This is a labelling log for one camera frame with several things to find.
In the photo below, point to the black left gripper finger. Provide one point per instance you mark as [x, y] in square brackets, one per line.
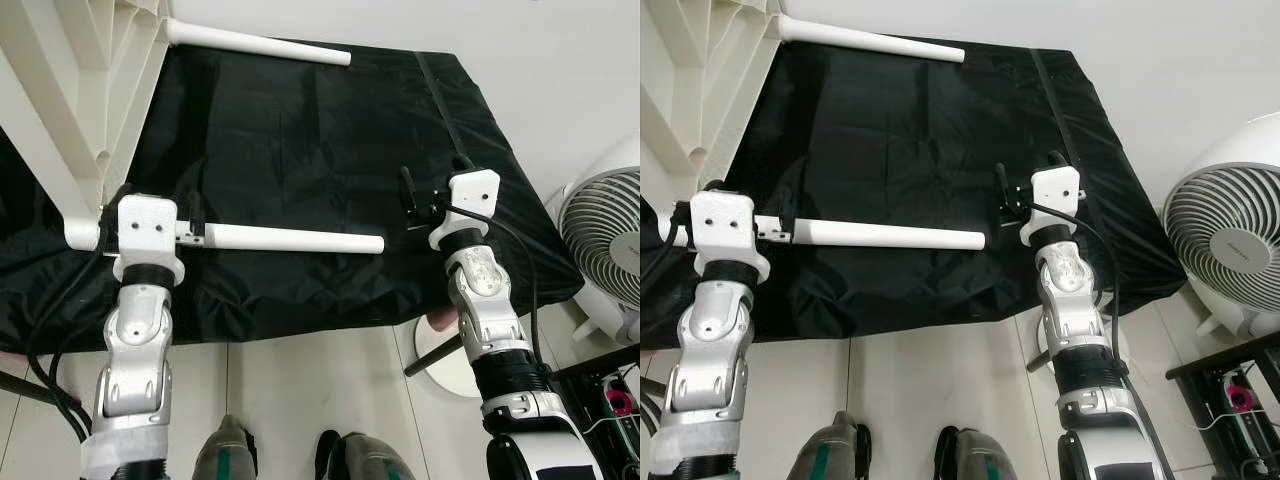
[196, 216]
[712, 188]
[118, 194]
[785, 212]

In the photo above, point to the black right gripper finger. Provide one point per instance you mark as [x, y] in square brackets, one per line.
[463, 162]
[1001, 186]
[408, 190]
[1056, 158]

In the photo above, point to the white plastic table leg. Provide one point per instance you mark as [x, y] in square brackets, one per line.
[880, 40]
[300, 239]
[900, 235]
[260, 42]

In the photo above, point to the white plastic table top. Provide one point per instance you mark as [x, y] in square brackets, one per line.
[70, 80]
[690, 80]

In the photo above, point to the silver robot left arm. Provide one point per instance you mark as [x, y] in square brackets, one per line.
[140, 340]
[712, 340]

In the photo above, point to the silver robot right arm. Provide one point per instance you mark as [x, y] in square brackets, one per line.
[490, 310]
[1075, 310]

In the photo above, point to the black tablecloth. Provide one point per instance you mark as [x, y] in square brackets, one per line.
[900, 150]
[300, 150]

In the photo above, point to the white round floor fan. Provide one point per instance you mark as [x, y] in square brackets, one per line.
[605, 240]
[1225, 230]

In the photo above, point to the black slanted table leg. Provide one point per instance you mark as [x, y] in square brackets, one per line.
[1038, 361]
[432, 358]
[25, 388]

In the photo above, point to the dark robot left foot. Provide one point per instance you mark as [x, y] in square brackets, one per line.
[225, 452]
[828, 450]

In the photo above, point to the dark robot foot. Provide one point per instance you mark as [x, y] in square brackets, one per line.
[828, 450]
[978, 456]
[225, 452]
[365, 458]

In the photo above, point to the black floor stand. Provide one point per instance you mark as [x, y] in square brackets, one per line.
[1220, 390]
[600, 380]

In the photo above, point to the pink round reel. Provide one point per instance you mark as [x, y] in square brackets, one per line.
[620, 402]
[1240, 398]

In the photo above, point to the dark robot right foot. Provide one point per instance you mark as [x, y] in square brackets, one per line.
[365, 458]
[978, 456]

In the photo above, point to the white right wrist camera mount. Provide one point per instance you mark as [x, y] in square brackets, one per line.
[1055, 190]
[470, 195]

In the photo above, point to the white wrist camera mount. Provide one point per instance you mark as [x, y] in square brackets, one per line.
[1055, 190]
[728, 228]
[470, 195]
[148, 230]

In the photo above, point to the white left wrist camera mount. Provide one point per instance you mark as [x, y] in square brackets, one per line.
[728, 228]
[148, 230]

